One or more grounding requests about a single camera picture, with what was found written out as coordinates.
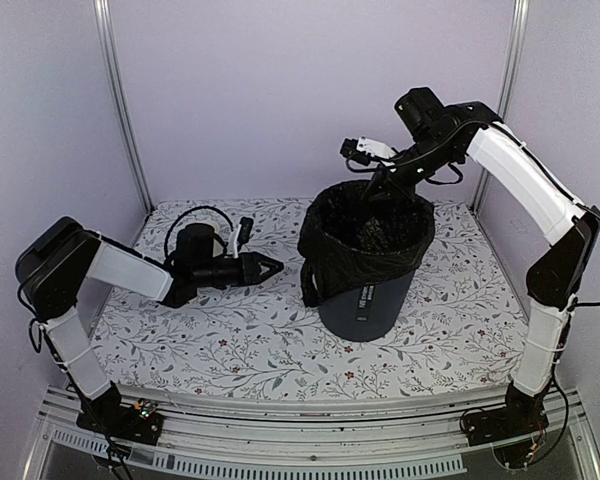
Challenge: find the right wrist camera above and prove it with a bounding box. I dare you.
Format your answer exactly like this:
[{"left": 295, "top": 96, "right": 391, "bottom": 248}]
[{"left": 340, "top": 137, "right": 397, "bottom": 166}]

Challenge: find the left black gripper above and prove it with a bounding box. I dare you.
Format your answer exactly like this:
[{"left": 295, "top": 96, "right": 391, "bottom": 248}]
[{"left": 194, "top": 251, "right": 284, "bottom": 288}]

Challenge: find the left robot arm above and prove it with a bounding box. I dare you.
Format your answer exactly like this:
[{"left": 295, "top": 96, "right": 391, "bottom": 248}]
[{"left": 14, "top": 216, "right": 284, "bottom": 434}]

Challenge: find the right aluminium frame post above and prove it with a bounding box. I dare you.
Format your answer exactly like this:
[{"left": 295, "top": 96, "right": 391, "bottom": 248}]
[{"left": 470, "top": 0, "right": 530, "bottom": 216}]

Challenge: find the aluminium front rail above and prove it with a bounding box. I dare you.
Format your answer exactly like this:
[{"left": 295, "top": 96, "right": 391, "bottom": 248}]
[{"left": 24, "top": 384, "right": 600, "bottom": 480}]

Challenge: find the dark grey trash bin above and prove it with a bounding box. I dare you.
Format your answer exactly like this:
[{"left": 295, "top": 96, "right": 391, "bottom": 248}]
[{"left": 318, "top": 270, "right": 415, "bottom": 343}]

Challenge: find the aluminium frame post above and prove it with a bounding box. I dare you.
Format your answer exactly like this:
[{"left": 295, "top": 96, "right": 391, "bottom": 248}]
[
  {"left": 93, "top": 0, "right": 155, "bottom": 214},
  {"left": 470, "top": 0, "right": 530, "bottom": 216}
]

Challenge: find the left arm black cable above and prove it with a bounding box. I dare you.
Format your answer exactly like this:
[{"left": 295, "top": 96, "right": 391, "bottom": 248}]
[{"left": 163, "top": 205, "right": 234, "bottom": 261}]

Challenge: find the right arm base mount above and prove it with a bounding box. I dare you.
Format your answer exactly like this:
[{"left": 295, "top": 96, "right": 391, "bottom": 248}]
[{"left": 459, "top": 402, "right": 549, "bottom": 446}]

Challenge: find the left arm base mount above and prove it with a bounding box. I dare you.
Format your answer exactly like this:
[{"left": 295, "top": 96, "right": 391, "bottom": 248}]
[{"left": 76, "top": 395, "right": 164, "bottom": 446}]

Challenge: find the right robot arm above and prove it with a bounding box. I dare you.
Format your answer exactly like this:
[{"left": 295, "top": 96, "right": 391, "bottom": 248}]
[{"left": 351, "top": 87, "right": 600, "bottom": 436}]

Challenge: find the floral patterned table mat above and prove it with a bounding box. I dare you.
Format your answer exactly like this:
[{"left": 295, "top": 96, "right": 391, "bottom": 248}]
[{"left": 91, "top": 199, "right": 527, "bottom": 401}]

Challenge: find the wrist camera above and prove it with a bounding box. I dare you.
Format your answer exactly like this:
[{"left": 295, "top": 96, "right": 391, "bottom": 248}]
[
  {"left": 228, "top": 217, "right": 254, "bottom": 258},
  {"left": 340, "top": 137, "right": 397, "bottom": 166}
]

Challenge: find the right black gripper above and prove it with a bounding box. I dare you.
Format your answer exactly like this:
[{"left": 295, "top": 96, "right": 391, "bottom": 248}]
[{"left": 363, "top": 131, "right": 461, "bottom": 206}]

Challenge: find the left aluminium frame post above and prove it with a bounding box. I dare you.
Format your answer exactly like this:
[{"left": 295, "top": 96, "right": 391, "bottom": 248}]
[{"left": 93, "top": 0, "right": 155, "bottom": 214}]

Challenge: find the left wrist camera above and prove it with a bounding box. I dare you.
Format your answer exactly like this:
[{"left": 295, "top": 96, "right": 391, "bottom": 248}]
[{"left": 228, "top": 217, "right": 254, "bottom": 258}]

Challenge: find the black plastic trash bag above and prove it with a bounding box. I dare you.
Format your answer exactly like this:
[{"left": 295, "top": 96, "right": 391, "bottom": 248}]
[{"left": 297, "top": 180, "right": 435, "bottom": 308}]

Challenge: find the cream ceramic cup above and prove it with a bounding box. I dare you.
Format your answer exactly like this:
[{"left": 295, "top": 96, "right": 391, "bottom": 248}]
[{"left": 199, "top": 220, "right": 221, "bottom": 234}]

